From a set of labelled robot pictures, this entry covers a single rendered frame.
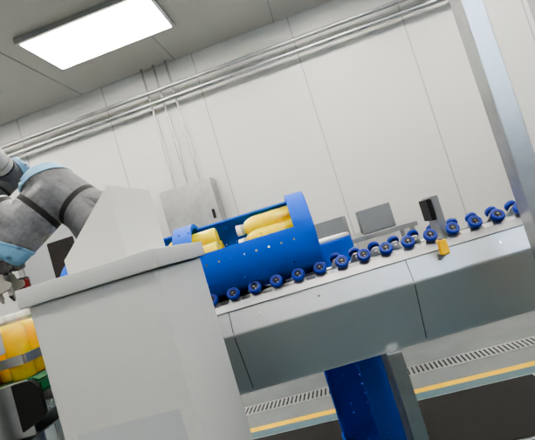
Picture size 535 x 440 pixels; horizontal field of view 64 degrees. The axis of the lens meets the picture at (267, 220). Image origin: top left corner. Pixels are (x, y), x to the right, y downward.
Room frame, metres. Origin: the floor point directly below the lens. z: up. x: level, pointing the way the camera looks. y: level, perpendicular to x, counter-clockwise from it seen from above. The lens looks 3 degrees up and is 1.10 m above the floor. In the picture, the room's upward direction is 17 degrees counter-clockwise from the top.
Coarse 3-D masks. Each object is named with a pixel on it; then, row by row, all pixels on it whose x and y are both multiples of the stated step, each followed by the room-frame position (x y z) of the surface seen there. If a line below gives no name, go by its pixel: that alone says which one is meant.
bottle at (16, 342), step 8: (8, 320) 1.39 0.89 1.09; (16, 320) 1.41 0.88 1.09; (8, 328) 1.38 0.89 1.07; (16, 328) 1.39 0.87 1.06; (8, 336) 1.37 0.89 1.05; (16, 336) 1.38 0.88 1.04; (24, 336) 1.40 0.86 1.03; (8, 344) 1.37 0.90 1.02; (16, 344) 1.38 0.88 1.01; (24, 344) 1.40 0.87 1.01; (8, 352) 1.37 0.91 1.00; (16, 352) 1.37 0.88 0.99; (24, 352) 1.39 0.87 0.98; (32, 360) 1.41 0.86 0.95; (16, 368) 1.37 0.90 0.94; (24, 368) 1.38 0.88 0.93; (32, 368) 1.40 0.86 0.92; (16, 376) 1.37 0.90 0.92; (24, 376) 1.38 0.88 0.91
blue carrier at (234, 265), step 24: (240, 216) 1.60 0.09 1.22; (168, 240) 1.62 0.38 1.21; (264, 240) 1.39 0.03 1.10; (288, 240) 1.39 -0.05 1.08; (312, 240) 1.39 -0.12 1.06; (216, 264) 1.40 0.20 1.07; (240, 264) 1.40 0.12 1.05; (264, 264) 1.41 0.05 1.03; (288, 264) 1.42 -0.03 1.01; (312, 264) 1.44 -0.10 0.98; (216, 288) 1.44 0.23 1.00; (240, 288) 1.47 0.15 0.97
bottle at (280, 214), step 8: (280, 208) 1.51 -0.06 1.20; (256, 216) 1.52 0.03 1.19; (264, 216) 1.50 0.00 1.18; (272, 216) 1.50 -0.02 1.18; (280, 216) 1.50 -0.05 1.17; (288, 216) 1.49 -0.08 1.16; (248, 224) 1.51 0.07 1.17; (256, 224) 1.50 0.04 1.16; (264, 224) 1.50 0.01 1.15; (248, 232) 1.51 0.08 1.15
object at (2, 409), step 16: (16, 384) 1.34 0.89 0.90; (32, 384) 1.34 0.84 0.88; (0, 400) 1.34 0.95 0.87; (16, 400) 1.34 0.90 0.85; (32, 400) 1.34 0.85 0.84; (0, 416) 1.34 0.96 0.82; (16, 416) 1.34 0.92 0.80; (32, 416) 1.34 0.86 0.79; (48, 416) 1.65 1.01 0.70; (0, 432) 1.34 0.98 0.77; (16, 432) 1.34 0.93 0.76; (32, 432) 1.34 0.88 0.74
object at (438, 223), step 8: (424, 200) 1.49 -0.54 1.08; (432, 200) 1.46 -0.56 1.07; (424, 208) 1.51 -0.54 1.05; (432, 208) 1.47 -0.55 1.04; (440, 208) 1.46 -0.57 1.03; (424, 216) 1.54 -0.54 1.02; (432, 216) 1.47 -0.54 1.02; (440, 216) 1.46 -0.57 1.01; (432, 224) 1.53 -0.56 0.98; (440, 224) 1.46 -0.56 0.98; (440, 232) 1.48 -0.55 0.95
